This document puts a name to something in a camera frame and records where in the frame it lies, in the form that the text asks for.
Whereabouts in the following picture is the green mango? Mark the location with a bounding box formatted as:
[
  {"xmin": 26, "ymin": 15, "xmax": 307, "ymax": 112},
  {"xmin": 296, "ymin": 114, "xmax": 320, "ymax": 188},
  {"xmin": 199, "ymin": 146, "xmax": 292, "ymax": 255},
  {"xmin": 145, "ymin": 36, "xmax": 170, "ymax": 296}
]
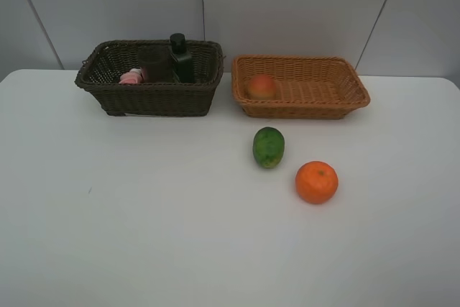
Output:
[{"xmin": 252, "ymin": 127, "xmax": 285, "ymax": 169}]

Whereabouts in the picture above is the red orange peach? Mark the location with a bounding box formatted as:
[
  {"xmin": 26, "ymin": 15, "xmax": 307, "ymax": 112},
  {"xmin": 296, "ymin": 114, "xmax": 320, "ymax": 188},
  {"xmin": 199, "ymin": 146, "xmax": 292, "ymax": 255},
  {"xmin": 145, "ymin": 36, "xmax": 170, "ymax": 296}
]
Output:
[{"xmin": 247, "ymin": 74, "xmax": 277, "ymax": 100}]

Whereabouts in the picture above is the black pump bottle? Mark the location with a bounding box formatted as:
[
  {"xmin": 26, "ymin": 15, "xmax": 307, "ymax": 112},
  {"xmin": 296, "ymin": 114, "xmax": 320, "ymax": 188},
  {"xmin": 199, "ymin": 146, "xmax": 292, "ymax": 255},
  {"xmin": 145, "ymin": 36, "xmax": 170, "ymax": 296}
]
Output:
[{"xmin": 170, "ymin": 33, "xmax": 195, "ymax": 83}]

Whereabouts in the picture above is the orange tangerine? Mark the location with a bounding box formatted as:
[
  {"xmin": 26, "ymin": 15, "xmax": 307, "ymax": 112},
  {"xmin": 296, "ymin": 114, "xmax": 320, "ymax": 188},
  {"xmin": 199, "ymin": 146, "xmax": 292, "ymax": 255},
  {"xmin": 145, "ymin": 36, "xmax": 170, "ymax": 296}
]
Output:
[{"xmin": 295, "ymin": 161, "xmax": 339, "ymax": 204}]

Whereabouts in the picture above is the translucent purple plastic cup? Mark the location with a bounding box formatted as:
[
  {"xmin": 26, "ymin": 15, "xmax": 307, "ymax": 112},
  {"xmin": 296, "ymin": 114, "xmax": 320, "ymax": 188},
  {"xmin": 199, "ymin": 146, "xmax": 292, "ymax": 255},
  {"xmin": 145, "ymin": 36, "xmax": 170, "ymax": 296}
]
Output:
[{"xmin": 137, "ymin": 46, "xmax": 173, "ymax": 83}]

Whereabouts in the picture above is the pink lotion bottle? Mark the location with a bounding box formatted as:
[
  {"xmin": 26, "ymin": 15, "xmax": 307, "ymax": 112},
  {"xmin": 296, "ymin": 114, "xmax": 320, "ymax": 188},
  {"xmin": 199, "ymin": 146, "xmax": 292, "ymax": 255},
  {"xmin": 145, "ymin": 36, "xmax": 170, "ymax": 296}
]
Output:
[{"xmin": 119, "ymin": 68, "xmax": 144, "ymax": 84}]

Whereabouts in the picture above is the light orange wicker basket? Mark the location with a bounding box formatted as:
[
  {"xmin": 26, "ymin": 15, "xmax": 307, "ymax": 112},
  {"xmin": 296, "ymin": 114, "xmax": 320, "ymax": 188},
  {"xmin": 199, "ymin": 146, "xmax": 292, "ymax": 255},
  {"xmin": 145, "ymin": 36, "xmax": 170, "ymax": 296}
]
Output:
[{"xmin": 231, "ymin": 55, "xmax": 370, "ymax": 119}]

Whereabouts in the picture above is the dark brown wicker basket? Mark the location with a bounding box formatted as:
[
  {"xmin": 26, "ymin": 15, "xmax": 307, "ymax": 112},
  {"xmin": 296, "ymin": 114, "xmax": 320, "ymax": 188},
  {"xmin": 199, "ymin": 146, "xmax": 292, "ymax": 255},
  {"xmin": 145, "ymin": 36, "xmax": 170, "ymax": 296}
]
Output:
[{"xmin": 75, "ymin": 40, "xmax": 224, "ymax": 117}]

